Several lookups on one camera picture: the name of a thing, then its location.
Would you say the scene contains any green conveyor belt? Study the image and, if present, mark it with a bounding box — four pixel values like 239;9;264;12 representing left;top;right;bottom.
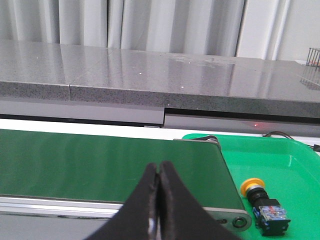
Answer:
0;129;252;232

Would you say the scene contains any white curtain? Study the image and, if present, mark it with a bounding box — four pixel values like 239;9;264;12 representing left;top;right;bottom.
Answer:
0;0;320;60

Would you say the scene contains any grey stone counter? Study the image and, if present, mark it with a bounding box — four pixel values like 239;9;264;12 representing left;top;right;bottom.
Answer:
0;40;320;137

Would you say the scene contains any wire rack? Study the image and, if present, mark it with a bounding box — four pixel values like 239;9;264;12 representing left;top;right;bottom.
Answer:
305;47;320;68

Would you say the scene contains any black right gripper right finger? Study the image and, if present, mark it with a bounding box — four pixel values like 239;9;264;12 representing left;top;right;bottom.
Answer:
157;161;239;240

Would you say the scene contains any yellow push button switch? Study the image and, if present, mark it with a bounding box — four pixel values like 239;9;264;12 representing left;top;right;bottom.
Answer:
240;178;291;237

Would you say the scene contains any green plastic tray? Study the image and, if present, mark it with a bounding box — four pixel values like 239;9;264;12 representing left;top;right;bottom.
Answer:
181;133;320;240

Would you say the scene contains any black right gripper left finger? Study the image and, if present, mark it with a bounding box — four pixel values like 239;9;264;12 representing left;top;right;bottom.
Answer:
87;163;159;240

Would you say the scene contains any brown cable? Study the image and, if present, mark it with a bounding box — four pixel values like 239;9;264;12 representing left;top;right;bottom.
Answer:
261;131;320;151

